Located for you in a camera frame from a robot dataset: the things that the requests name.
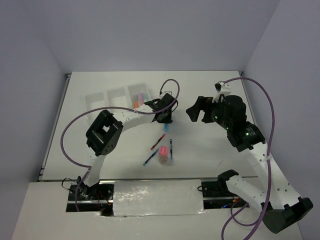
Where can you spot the orange highlighter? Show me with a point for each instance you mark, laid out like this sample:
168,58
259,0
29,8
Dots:
135,101

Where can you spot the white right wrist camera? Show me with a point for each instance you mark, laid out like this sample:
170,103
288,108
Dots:
222,89

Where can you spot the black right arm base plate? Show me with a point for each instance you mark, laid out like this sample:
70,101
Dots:
215,189

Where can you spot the silver foil cover panel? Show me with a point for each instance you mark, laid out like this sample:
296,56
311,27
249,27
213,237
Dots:
157,198

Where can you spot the blue highlighter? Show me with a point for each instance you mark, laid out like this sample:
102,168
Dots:
166,127

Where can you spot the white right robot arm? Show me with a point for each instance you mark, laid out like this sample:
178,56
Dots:
285,206

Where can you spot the green highlighter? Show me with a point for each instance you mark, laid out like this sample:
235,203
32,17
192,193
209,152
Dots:
146,97

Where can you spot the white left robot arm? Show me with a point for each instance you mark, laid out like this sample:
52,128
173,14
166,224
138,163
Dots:
104,133

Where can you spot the red pen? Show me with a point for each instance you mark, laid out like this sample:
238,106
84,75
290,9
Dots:
157,142

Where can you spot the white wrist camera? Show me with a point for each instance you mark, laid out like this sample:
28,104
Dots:
164,93
222,89

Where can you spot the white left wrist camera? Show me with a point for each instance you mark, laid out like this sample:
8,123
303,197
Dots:
164,93

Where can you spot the dark blue pen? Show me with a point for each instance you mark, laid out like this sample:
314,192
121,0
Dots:
171,148

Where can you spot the pink-lidded small bottle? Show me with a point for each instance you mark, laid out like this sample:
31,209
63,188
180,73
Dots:
163,154

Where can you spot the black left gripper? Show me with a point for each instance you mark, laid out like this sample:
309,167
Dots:
168,119

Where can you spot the white three-compartment tray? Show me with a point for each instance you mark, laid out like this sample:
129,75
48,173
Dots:
116,97

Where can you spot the light blue pen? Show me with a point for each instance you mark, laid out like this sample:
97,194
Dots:
152,155

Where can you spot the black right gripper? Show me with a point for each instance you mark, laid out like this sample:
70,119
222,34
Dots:
206,104

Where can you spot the pink highlighter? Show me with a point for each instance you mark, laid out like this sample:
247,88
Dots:
140,99

